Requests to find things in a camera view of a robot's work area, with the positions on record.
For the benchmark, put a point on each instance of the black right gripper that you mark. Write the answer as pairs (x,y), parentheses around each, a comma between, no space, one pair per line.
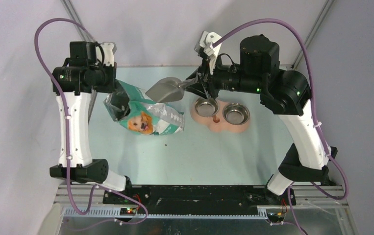
(206,84)

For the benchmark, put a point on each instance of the metal food scoop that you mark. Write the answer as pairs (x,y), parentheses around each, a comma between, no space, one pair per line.
(169,89)

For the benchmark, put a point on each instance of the green pet food bag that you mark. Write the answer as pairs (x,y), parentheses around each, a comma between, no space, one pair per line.
(131,108)

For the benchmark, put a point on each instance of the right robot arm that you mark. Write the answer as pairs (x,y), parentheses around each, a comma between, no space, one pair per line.
(286,93)

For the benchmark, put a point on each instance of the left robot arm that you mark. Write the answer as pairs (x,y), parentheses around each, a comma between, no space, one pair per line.
(90,67)

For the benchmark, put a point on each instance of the steel bowl left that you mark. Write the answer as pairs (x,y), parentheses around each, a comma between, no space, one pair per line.
(206,107)

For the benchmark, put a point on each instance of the steel bowl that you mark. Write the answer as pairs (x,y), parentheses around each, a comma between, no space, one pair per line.
(236,113)
(206,107)

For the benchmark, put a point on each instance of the pink double bowl stand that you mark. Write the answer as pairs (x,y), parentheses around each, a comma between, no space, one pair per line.
(217,123)

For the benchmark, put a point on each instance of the steel bowl right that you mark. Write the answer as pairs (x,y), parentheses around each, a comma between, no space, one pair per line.
(236,113)

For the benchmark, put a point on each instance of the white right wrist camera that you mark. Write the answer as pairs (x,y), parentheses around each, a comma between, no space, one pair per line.
(206,45)

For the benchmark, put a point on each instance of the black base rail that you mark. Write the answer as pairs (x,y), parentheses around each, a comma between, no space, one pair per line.
(195,200)

